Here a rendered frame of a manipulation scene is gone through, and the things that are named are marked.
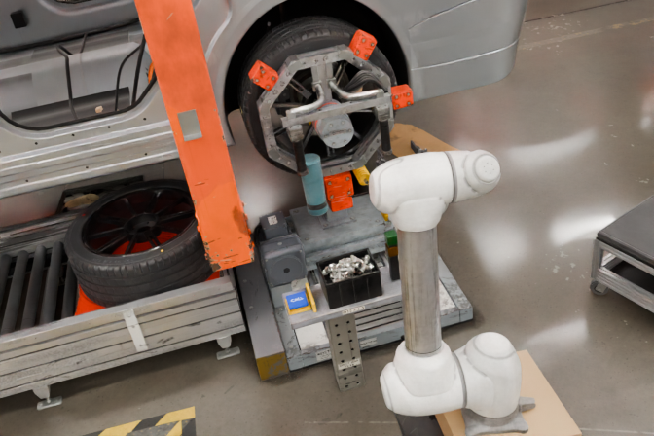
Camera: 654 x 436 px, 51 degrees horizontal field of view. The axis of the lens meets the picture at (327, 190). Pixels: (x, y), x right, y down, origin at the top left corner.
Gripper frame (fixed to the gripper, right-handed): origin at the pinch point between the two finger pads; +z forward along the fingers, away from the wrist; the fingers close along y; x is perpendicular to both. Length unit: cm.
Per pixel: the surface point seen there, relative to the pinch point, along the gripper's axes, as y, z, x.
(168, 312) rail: -97, 4, -51
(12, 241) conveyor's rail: -169, 84, -51
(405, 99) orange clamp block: 15.3, 32.4, 2.6
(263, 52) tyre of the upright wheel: -37, 49, 29
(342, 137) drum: -15.9, 17.9, 0.1
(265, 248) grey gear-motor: -54, 18, -42
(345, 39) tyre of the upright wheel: -5, 41, 30
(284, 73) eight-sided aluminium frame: -32, 32, 25
